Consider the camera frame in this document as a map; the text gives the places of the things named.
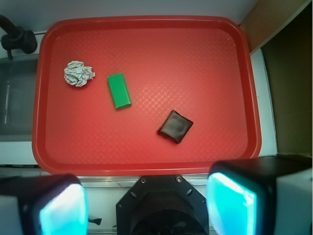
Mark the grey metal sink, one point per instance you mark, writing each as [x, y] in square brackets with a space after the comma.
[17, 91]

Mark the crumpled white paper ball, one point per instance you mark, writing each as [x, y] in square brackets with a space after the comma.
[77, 74]

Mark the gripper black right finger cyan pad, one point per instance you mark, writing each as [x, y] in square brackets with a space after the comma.
[270, 195]

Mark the dark brown square pouch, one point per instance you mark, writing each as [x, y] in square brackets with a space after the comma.
[175, 127]

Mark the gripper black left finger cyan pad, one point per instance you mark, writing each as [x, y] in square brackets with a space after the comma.
[43, 205]

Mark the green rectangular block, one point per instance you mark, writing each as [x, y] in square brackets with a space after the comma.
[119, 91]

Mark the black octagonal mount plate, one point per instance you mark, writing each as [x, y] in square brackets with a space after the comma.
[162, 205]

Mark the red plastic tray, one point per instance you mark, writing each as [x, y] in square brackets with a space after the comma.
[198, 66]

